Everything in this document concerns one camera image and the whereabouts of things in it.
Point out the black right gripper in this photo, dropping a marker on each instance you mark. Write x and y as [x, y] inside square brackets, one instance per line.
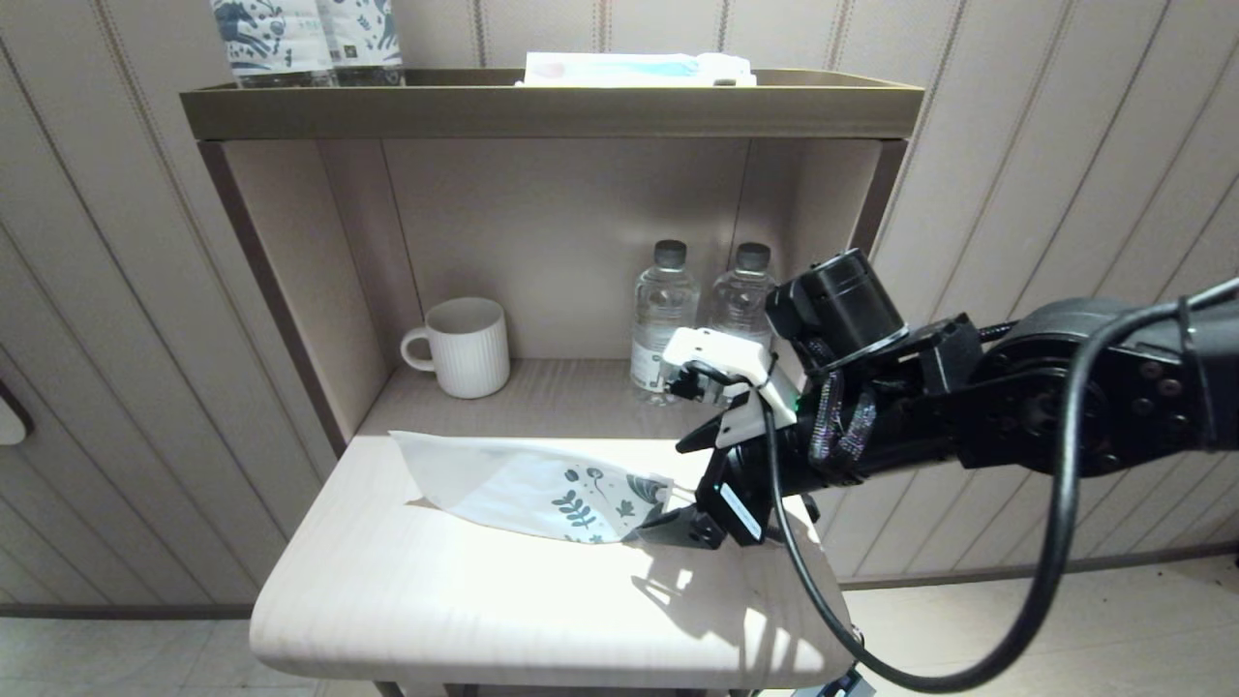
[789, 465]

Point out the white floral plastic pouch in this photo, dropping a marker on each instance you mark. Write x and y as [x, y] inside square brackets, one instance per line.
[503, 484]

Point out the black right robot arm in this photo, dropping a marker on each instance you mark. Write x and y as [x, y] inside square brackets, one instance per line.
[1045, 407]

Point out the clear plastic water bottle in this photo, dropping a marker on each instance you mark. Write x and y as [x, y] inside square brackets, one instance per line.
[663, 310]
[740, 300]

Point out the light wooden shelf table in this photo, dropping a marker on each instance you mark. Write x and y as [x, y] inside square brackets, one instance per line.
[542, 600]

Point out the white ribbed mug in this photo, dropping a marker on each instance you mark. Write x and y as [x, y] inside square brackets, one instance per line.
[469, 348]

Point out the white packet with blue print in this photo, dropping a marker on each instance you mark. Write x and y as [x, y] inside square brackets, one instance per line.
[629, 70]

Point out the blue patterned packs on shelf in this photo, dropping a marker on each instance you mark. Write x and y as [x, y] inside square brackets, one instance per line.
[271, 39]

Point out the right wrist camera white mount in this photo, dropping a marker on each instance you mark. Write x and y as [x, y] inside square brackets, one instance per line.
[716, 348]

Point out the white wall fixture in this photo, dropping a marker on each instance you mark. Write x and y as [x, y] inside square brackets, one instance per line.
[12, 421]

